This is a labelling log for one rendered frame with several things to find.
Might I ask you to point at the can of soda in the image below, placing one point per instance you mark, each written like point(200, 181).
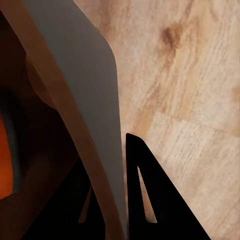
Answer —
point(16, 146)

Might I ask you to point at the trash can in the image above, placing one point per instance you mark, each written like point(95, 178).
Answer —
point(65, 74)

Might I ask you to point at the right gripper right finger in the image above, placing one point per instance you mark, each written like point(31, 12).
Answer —
point(175, 220)

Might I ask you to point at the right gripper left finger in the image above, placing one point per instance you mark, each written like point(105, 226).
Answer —
point(59, 219)

